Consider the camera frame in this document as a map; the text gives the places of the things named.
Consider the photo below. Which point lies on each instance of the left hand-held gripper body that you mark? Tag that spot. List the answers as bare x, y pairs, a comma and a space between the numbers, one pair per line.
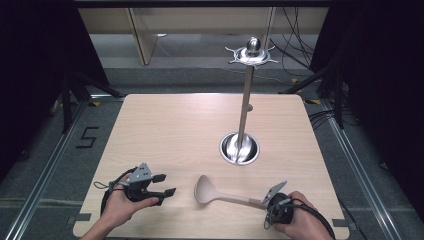
139, 176

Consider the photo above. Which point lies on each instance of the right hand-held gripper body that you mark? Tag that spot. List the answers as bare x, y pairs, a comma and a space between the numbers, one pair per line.
281, 208

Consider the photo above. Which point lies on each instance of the beige ladle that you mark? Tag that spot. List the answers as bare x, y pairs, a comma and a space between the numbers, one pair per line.
205, 193

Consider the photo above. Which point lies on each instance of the person's right hand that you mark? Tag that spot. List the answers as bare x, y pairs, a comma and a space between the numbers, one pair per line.
305, 223

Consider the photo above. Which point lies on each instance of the person's left hand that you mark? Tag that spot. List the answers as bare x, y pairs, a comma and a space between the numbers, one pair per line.
120, 206

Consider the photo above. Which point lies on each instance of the grey tape strip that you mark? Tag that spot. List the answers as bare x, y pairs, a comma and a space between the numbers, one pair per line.
340, 222
81, 217

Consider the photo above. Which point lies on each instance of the yellow tape piece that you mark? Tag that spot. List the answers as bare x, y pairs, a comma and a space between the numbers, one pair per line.
96, 104
295, 80
313, 101

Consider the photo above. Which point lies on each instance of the black tripod stand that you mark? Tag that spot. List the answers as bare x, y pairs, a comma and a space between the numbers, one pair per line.
66, 100
339, 100

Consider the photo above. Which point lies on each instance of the metal utensil rack with hooks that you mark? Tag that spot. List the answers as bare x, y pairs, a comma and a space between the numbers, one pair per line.
245, 100

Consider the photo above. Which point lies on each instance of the black curtain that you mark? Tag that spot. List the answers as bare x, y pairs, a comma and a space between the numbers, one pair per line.
26, 66
393, 66

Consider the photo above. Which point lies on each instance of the metal floor rail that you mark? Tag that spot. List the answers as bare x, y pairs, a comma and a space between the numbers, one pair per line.
356, 166
50, 166

